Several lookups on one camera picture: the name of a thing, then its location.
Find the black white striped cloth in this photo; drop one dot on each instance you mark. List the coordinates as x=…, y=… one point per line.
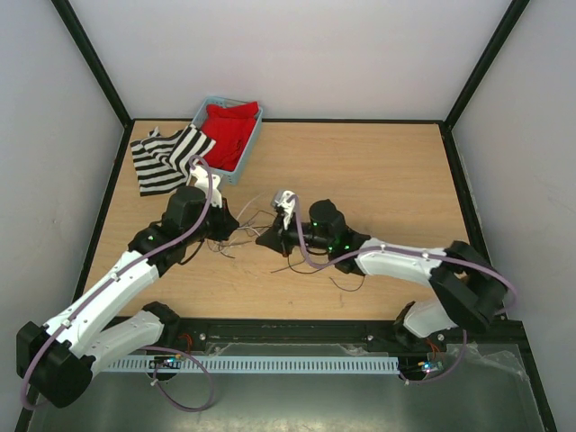
x=162, y=163

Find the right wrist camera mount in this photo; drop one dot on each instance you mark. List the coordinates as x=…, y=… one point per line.
x=284, y=203

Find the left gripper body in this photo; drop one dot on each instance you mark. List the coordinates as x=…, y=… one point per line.
x=207, y=227

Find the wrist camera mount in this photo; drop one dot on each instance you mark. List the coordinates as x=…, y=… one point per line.
x=209, y=183
x=284, y=203

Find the light blue cable duct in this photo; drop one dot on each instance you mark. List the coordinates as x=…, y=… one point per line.
x=249, y=364

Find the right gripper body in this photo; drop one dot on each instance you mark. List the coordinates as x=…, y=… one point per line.
x=292, y=228

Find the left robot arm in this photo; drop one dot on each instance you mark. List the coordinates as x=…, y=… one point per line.
x=61, y=357

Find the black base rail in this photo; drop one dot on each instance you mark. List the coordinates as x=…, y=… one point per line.
x=374, y=335

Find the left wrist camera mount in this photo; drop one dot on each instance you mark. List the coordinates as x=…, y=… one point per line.
x=209, y=183

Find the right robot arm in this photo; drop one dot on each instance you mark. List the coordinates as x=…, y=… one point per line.
x=469, y=292

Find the light blue plastic basket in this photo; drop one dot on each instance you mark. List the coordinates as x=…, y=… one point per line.
x=233, y=177

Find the red cloth in basket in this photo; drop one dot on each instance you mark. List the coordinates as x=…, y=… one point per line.
x=230, y=128

